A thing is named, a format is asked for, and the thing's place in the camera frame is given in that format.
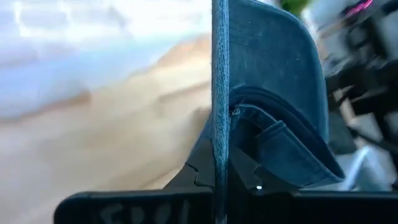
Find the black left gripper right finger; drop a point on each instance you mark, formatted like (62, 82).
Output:
(244, 174)

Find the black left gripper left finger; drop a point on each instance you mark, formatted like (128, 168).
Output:
(202, 168)

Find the dark blue cap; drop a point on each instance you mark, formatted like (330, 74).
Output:
(273, 56)

